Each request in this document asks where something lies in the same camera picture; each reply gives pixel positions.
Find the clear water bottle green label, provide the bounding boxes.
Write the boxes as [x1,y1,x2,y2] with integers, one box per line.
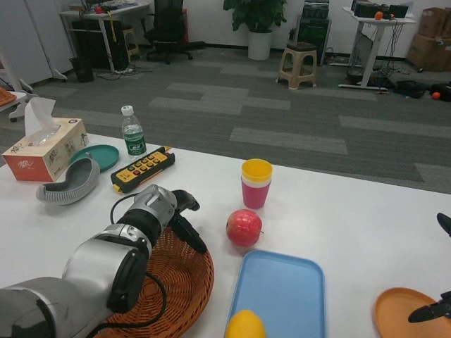
[121,104,147,162]

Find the green leafy plant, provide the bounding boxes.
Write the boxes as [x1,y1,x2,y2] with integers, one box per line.
[223,0,288,35]

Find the white desk with clutter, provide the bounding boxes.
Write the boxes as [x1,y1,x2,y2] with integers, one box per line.
[58,0,156,73]

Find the plain beige stool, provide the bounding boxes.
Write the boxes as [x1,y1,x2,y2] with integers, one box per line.
[121,27,140,63]

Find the yellow plastic cup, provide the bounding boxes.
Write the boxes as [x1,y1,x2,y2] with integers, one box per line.
[241,158,274,184]

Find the black cabinet under desk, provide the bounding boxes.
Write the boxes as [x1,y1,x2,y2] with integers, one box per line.
[72,19,130,72]

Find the light blue plastic tray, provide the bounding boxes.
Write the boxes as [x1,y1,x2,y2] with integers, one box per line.
[225,249,326,338]

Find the white plant pot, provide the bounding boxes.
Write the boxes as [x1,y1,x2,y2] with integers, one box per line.
[247,30,273,61]

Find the white small side table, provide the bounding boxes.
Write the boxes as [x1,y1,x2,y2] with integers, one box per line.
[0,86,40,123]

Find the orange plastic plate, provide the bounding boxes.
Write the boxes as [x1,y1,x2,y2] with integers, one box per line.
[374,287,451,338]

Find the teal plastic plate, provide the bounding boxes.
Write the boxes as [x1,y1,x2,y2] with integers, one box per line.
[69,144,120,173]

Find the beige plastic stool dark seat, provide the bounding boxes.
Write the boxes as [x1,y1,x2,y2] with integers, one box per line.
[276,41,318,91]

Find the black office chair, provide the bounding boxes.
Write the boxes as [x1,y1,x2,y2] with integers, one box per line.
[142,0,206,65]

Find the yellow black remote controller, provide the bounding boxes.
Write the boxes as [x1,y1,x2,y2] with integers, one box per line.
[110,146,176,194]

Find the black green equipment cabinet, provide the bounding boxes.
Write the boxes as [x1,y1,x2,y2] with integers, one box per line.
[295,0,333,66]

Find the black electronic equipment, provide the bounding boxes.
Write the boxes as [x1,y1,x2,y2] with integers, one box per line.
[352,0,410,19]

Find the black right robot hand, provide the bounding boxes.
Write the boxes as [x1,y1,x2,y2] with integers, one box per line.
[407,213,451,323]

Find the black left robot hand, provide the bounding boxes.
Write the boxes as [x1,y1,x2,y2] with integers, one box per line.
[171,189,208,255]

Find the orange wicker tray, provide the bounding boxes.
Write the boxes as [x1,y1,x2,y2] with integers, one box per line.
[0,87,17,107]

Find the flat black bag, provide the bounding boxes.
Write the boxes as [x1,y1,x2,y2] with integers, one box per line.
[394,80,427,100]

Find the orange tissue box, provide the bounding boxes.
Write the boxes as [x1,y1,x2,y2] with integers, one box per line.
[1,97,89,183]

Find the white standing desk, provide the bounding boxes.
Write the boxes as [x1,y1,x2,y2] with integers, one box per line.
[338,6,418,89]

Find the white plastic cup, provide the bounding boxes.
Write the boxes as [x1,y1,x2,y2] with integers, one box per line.
[241,175,273,189]

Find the red apple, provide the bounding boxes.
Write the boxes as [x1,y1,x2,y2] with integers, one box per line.
[225,208,264,248]

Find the brown wicker basket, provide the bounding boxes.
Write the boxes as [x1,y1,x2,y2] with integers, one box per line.
[93,225,215,338]

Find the pink plastic cup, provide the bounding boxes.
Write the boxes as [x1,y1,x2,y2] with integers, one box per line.
[242,180,272,210]

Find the grey ribbed curved bowl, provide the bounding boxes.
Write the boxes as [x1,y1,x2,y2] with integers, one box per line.
[35,157,101,206]

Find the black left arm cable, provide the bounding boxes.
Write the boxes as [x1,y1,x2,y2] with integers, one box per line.
[90,194,168,338]

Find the stacked cardboard boxes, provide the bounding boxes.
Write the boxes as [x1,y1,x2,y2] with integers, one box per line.
[407,6,451,73]

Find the bulky black bag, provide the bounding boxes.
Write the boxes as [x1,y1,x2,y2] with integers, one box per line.
[428,82,451,104]

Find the yellow lemon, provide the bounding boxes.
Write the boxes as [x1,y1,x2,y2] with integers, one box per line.
[225,309,267,338]

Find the white partition panel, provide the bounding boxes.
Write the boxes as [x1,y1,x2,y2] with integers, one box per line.
[0,0,75,94]

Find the black mesh trash bin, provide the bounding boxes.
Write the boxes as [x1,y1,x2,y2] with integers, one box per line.
[69,56,95,84]

